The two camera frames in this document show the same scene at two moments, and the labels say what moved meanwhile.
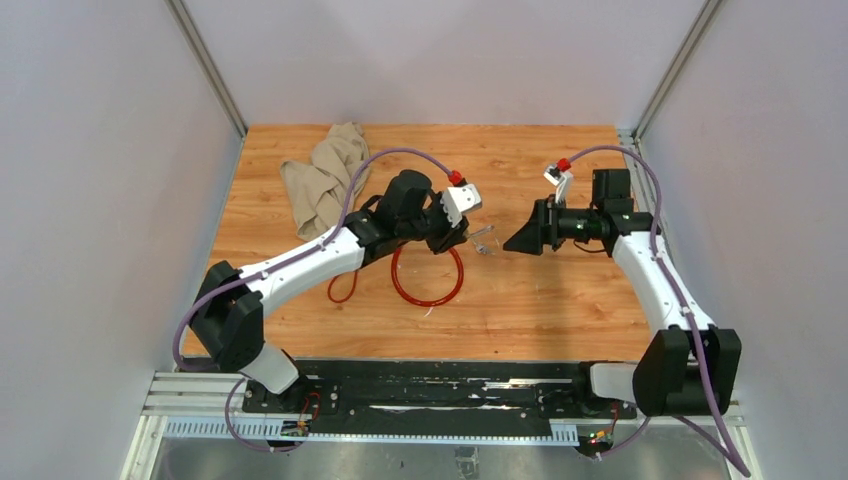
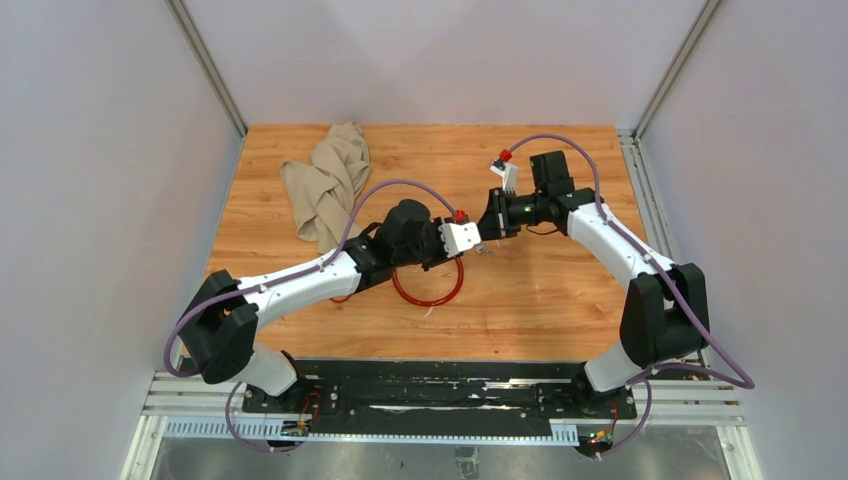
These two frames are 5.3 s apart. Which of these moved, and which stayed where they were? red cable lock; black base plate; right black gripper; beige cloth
Moved: right black gripper
Stayed: beige cloth; black base plate; red cable lock
